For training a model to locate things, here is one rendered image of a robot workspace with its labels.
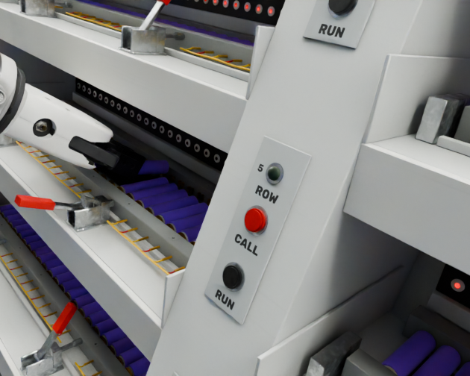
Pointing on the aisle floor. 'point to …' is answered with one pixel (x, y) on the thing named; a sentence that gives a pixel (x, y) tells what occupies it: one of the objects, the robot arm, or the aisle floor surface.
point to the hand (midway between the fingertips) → (121, 159)
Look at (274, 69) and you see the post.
